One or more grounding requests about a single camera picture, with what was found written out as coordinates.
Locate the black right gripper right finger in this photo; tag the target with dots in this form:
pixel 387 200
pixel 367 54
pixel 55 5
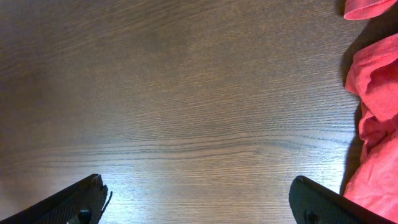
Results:
pixel 312 203

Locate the red printed t-shirt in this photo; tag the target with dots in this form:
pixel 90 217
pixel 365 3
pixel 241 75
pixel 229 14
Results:
pixel 373 77

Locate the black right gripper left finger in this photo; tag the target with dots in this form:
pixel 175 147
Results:
pixel 81 203

